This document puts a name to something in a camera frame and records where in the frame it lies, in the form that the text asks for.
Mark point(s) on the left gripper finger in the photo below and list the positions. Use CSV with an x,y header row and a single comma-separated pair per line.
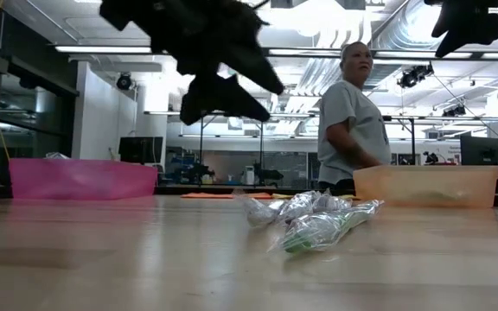
x,y
249,65
214,97

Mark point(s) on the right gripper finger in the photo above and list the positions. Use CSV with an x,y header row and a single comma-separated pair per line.
x,y
450,19
482,30

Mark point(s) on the purple white toothbrush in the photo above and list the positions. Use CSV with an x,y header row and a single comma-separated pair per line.
x,y
333,202
259,211
298,205

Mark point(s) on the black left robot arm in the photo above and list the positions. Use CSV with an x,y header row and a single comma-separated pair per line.
x,y
123,15

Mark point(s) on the black tabletop robot arm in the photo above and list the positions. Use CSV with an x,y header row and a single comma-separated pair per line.
x,y
268,173
197,173

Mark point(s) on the black computer monitor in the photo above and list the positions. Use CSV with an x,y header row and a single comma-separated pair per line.
x,y
141,150
482,150

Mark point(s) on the long ceiling light strip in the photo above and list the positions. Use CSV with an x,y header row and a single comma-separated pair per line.
x,y
102,49

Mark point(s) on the orange tray lid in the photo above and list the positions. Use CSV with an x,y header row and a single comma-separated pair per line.
x,y
214,195

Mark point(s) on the person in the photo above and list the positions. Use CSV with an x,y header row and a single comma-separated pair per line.
x,y
353,121

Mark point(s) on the pink plastic bin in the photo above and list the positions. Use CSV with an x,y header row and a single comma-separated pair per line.
x,y
80,179

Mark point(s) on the orange plastic bin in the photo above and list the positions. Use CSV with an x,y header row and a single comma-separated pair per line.
x,y
426,185

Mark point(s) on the black metal gantry frame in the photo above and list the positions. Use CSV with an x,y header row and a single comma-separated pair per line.
x,y
167,113

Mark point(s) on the black ceiling camera cluster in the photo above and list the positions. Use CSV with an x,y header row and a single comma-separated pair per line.
x,y
413,77

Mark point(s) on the small black ceiling camera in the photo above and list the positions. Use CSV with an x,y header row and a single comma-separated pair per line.
x,y
454,111

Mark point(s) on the black round ceiling camera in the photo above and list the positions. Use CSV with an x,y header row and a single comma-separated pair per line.
x,y
124,81

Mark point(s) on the black aluminium table frame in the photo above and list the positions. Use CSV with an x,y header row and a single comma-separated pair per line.
x,y
210,189

